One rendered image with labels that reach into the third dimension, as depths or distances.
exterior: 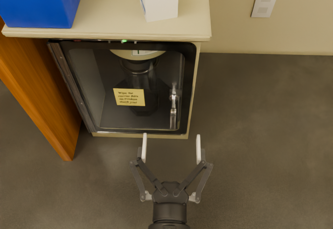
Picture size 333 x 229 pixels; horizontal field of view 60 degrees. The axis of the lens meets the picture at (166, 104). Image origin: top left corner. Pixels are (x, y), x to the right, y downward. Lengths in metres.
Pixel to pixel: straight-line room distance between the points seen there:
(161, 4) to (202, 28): 0.07
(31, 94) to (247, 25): 0.81
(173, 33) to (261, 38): 0.83
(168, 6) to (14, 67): 0.34
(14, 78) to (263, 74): 0.88
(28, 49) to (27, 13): 0.23
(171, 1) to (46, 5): 0.18
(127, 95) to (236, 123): 0.44
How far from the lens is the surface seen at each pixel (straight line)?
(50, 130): 0.81
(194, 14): 0.48
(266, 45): 1.28
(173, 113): 0.71
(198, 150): 0.72
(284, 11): 1.17
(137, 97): 0.76
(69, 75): 0.72
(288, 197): 0.98
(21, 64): 0.67
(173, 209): 0.65
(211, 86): 1.11
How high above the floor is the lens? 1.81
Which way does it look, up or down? 56 degrees down
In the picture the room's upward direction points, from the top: straight up
